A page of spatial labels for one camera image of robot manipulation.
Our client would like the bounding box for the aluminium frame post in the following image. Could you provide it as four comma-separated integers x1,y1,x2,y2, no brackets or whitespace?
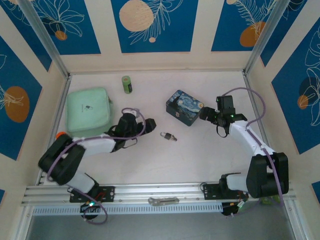
243,0,293,76
18,0,71,78

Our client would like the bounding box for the green terminal block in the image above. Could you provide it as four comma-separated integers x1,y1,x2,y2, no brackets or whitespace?
259,196,282,206

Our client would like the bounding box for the starry night print tin box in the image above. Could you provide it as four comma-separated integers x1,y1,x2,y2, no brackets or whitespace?
165,89,205,128

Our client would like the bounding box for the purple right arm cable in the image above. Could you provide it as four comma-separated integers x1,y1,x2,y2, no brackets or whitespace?
221,86,285,218

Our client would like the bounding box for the aluminium table side rail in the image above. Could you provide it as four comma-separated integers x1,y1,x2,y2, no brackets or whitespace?
242,71,282,181
36,74,72,186

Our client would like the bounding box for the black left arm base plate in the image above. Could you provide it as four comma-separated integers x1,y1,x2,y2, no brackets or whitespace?
69,185,116,203

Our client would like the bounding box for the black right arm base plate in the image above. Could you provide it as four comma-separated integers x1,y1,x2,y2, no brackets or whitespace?
203,183,250,201

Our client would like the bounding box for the white slotted cable duct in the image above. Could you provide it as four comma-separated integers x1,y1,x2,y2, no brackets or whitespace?
31,202,224,216

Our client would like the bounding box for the silver metal bracket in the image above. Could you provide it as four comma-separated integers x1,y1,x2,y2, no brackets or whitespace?
147,196,180,207

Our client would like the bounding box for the mint green zip pouch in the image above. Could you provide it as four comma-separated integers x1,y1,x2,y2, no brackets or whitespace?
65,86,113,138

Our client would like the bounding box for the green cylindrical canister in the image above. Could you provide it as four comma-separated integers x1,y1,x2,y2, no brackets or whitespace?
121,75,134,95

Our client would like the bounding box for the long aluminium mounting rail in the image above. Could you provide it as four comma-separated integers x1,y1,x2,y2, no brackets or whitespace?
21,180,297,206

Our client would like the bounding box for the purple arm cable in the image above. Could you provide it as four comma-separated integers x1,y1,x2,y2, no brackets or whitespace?
221,86,285,218
46,107,146,226

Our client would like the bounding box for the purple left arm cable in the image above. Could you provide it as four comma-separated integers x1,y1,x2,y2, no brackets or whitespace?
46,107,146,226

